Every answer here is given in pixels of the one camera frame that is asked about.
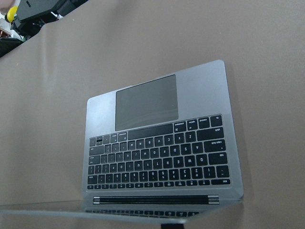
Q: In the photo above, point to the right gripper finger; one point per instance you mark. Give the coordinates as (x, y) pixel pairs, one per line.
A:
(172, 226)

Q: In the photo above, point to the black tool holder rack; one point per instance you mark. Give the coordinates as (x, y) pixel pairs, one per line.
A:
(32, 15)

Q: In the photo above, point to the grey laptop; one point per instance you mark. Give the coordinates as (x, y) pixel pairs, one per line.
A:
(162, 151)

